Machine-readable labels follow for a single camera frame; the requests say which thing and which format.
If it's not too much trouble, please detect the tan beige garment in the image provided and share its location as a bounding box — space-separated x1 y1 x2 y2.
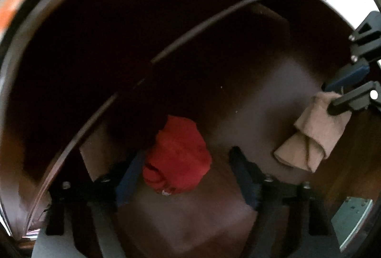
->
274 92 351 173

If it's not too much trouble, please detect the small red garment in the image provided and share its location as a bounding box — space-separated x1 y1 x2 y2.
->
142 115 212 195

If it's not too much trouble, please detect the silver drawer lock plate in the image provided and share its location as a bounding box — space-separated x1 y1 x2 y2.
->
331 197 373 252

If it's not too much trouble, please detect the open wooden drawer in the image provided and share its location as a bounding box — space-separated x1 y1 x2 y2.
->
20 0 380 257

